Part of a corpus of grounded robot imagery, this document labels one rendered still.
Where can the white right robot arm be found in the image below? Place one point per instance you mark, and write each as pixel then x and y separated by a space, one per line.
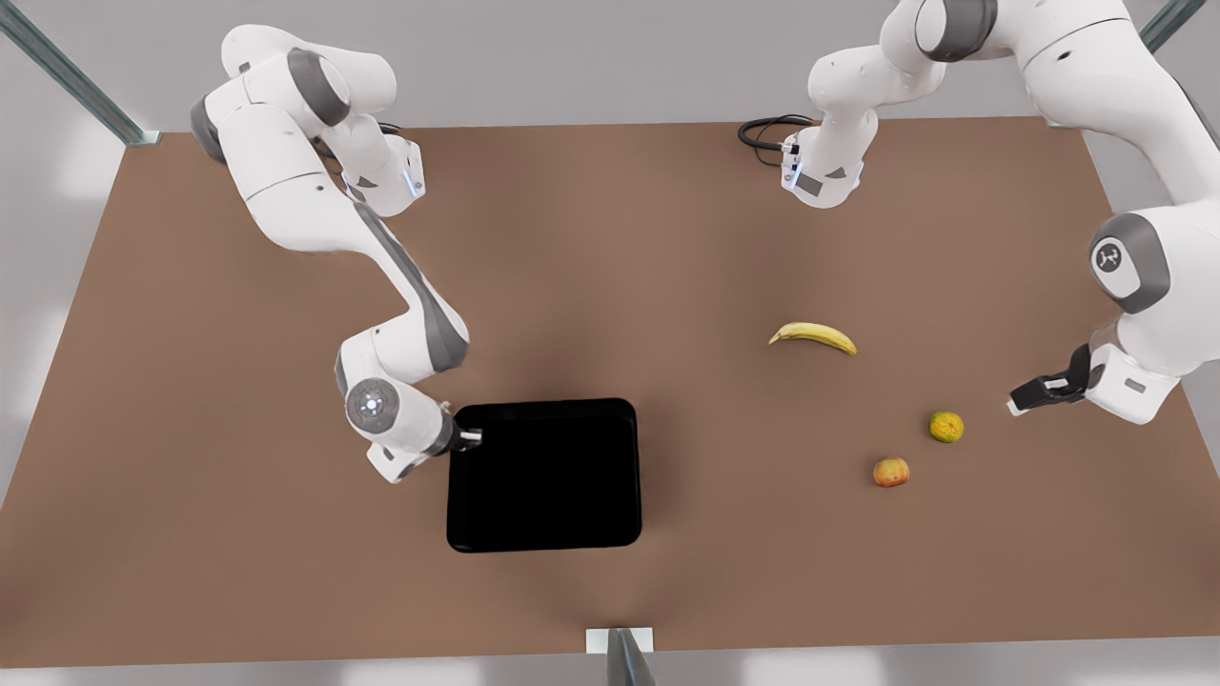
pixel 305 205

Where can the yellow-green round fruit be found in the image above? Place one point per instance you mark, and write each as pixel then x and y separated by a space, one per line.
pixel 946 427

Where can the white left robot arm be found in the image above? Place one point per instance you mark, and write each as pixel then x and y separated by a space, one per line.
pixel 1096 76

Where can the black rectangular tray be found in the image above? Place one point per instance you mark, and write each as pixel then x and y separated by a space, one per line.
pixel 543 476

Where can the yellow banana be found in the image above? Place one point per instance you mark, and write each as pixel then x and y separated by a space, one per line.
pixel 815 333

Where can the red-yellow apple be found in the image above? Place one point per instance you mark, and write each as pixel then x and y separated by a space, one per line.
pixel 891 472

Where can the silver frame post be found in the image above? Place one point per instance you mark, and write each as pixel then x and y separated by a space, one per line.
pixel 76 76
pixel 1170 21
pixel 624 657

